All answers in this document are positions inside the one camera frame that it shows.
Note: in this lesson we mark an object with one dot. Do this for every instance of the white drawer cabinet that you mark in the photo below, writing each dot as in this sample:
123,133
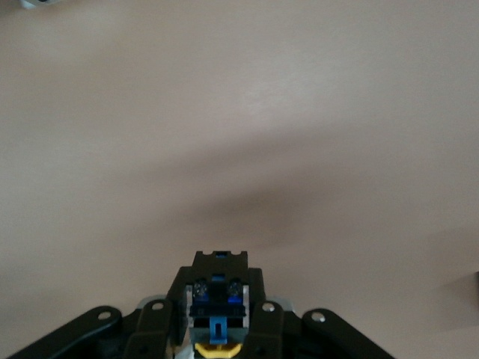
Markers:
41,3

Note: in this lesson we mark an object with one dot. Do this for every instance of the yellow push button switch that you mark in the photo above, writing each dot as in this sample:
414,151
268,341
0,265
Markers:
217,295

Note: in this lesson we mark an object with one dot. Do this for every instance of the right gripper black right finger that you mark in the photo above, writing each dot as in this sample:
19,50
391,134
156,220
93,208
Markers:
269,333

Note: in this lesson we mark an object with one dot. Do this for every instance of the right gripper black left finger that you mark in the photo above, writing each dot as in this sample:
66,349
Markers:
149,329

